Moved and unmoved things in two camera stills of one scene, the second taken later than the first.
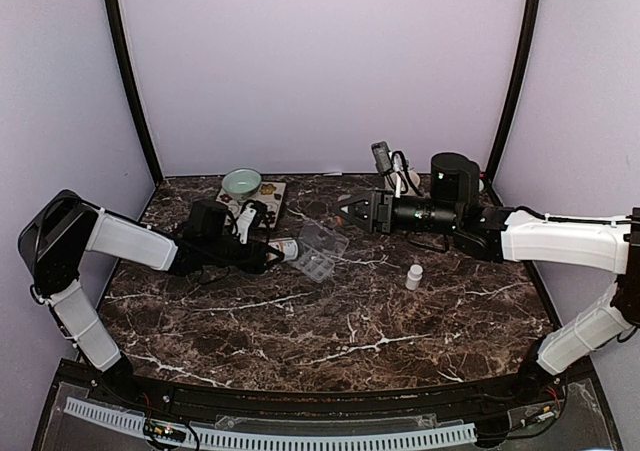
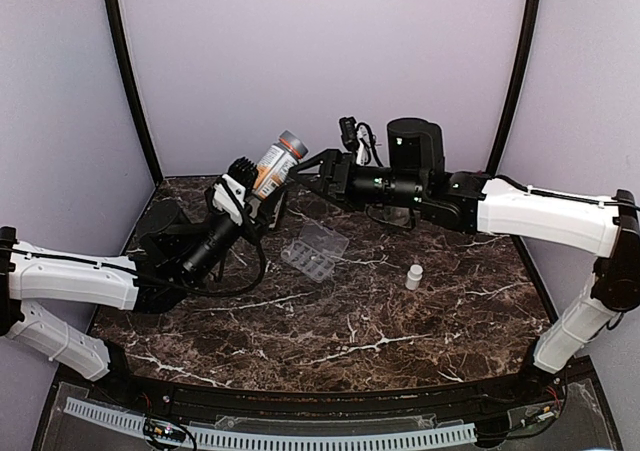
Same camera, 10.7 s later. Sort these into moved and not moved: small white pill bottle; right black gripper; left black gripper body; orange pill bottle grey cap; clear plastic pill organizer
Moved: left black gripper body; orange pill bottle grey cap; right black gripper
Not moved: small white pill bottle; clear plastic pill organizer
